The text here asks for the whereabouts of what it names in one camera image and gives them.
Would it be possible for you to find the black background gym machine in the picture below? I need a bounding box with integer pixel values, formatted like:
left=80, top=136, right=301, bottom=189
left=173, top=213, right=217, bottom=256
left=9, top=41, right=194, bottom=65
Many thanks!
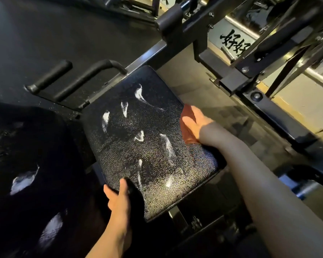
left=78, top=0, right=162, bottom=24

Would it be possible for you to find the black steel gym machine frame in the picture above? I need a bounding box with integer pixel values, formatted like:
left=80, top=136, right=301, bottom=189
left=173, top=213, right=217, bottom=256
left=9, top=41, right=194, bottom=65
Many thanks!
left=78, top=0, right=323, bottom=191

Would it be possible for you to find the black padded machine seat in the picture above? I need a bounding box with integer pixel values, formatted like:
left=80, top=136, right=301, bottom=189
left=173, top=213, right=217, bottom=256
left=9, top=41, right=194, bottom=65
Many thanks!
left=81, top=65, right=227, bottom=223

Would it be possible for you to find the long black roller pad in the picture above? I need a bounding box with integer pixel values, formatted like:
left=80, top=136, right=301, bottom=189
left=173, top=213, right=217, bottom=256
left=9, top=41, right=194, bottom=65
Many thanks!
left=255, top=7, right=321, bottom=54

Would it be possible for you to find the black straight grip handle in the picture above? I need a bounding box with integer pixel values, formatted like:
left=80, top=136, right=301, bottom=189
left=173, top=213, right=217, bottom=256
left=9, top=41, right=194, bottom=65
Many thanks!
left=24, top=60, right=73, bottom=95

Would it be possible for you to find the person's left forearm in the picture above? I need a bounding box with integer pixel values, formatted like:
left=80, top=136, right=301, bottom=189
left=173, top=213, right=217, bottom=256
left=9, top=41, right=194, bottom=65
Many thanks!
left=86, top=228, right=132, bottom=258

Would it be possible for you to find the wall sign with black calligraphy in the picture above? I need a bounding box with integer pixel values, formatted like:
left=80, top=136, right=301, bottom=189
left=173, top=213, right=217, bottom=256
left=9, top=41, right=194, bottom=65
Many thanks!
left=208, top=18, right=259, bottom=61

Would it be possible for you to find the chrome wall rail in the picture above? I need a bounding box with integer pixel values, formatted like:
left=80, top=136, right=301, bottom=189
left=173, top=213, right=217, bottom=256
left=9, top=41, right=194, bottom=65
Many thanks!
left=226, top=15, right=323, bottom=90

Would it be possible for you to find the person's right hand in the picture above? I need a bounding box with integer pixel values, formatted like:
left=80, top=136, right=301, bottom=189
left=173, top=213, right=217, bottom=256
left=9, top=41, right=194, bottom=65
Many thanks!
left=182, top=105, right=215, bottom=140

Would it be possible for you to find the black curved grip handle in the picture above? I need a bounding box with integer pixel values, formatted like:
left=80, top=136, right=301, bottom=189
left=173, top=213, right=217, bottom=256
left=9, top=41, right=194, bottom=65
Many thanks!
left=53, top=59, right=128, bottom=104

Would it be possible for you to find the orange cleaning cloth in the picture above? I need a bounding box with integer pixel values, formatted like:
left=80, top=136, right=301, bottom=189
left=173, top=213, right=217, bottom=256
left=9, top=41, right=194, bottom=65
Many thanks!
left=179, top=104, right=200, bottom=145

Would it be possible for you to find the person's right forearm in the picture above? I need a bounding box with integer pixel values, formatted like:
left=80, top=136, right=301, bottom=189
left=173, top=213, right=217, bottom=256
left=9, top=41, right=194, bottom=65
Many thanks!
left=199, top=121, right=323, bottom=258

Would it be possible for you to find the black foam roller pad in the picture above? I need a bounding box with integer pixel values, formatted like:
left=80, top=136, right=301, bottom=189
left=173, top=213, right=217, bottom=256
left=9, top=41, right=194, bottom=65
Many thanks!
left=155, top=4, right=184, bottom=38

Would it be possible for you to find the person's left hand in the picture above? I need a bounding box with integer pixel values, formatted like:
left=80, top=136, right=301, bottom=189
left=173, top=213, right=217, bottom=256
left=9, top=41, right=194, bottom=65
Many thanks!
left=103, top=178, right=132, bottom=239

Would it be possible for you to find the black padded backrest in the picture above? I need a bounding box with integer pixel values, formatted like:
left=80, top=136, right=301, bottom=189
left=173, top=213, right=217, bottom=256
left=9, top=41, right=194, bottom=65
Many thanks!
left=0, top=101, right=111, bottom=258

